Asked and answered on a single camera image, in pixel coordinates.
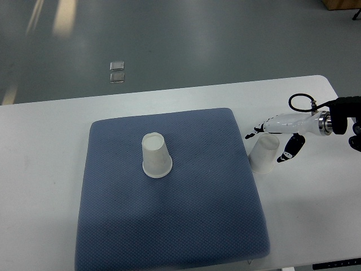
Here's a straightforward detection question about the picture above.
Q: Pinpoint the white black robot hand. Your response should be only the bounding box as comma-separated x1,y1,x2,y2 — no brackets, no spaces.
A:
245,111,333,163

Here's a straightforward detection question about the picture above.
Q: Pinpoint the white paper cup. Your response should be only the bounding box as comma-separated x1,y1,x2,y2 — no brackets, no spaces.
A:
142,132,173,178
248,134,280,174

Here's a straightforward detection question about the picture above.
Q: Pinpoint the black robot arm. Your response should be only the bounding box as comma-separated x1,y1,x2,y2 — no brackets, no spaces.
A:
328,96,360,152

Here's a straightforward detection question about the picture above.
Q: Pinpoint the black tripod leg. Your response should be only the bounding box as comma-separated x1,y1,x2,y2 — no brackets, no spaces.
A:
352,8,361,20

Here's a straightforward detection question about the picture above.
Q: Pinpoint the wooden box corner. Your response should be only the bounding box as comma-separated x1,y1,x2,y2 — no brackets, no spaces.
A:
322,0,360,11

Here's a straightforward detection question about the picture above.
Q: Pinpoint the black table control panel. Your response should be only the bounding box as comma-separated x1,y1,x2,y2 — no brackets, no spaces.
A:
312,258,361,270

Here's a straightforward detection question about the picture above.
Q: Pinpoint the blue grey fabric cushion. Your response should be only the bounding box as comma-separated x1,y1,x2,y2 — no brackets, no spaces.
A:
75,108,270,270

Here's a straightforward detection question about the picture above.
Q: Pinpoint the white paper cup on cushion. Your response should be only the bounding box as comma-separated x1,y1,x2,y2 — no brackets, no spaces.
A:
142,132,173,178

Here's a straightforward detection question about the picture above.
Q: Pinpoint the upper metal floor plate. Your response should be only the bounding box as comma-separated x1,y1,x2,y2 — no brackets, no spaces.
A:
109,60,125,71

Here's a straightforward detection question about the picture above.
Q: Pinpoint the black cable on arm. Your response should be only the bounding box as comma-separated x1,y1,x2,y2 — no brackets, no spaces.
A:
288,93,339,113

